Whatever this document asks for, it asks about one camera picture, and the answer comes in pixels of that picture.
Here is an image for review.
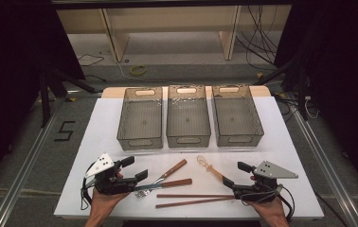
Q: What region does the black curtain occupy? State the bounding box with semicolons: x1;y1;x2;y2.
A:
275;0;358;202
0;0;85;197

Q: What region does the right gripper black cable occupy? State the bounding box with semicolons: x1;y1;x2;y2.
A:
240;185;295;221

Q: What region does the wooden handled metal fork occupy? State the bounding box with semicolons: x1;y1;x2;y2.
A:
134;158;188;199

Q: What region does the wooden handled metal knife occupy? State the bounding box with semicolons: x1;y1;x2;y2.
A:
134;178;193;192

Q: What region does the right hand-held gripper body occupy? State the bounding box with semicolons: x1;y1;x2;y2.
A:
231;160;299;203

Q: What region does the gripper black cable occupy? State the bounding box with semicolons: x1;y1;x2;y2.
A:
80;162;98;212
240;185;295;221

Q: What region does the black cable bundle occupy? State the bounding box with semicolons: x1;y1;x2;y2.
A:
235;4;282;72

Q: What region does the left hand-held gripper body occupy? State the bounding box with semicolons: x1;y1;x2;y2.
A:
83;152;137;196

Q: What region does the yellow tape roll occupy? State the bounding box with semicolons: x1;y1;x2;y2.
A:
129;64;148;77

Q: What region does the smoky clear plastic bin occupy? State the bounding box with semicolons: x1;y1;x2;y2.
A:
116;86;164;151
166;84;212;148
210;83;265;148

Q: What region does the person's left hand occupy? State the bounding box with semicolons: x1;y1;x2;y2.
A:
91;188;132;217

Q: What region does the white floor cable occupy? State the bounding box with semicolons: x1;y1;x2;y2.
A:
114;60;169;83

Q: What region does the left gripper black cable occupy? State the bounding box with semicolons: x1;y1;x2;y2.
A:
80;162;98;212

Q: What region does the person's right hand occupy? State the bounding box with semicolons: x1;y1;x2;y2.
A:
246;197;290;222

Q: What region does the light wooden shelf unit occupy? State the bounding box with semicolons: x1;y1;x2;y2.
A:
55;4;294;63

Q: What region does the white table board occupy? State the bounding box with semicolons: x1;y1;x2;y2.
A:
53;96;325;220

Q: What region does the clear spoon light wooden handle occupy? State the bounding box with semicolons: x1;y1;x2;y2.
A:
196;154;225;182

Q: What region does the aluminium floor rail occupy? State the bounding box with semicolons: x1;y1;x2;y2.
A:
0;97;66;227
289;103;358;227

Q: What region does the black metal stand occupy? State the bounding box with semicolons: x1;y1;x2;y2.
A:
252;53;311;122
38;67;98;129

